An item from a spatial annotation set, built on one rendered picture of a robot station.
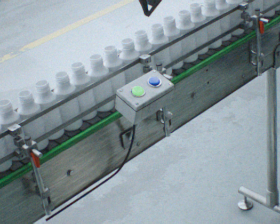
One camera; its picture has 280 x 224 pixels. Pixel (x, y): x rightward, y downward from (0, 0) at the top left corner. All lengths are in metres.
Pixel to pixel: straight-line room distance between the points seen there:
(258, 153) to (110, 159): 1.54
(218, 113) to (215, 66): 1.56
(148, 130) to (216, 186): 1.20
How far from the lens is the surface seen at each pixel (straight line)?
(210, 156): 3.17
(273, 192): 2.66
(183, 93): 1.89
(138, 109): 1.54
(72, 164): 1.67
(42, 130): 1.59
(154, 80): 1.60
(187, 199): 2.92
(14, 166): 1.59
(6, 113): 1.53
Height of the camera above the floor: 1.88
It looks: 31 degrees down
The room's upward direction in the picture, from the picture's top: 8 degrees counter-clockwise
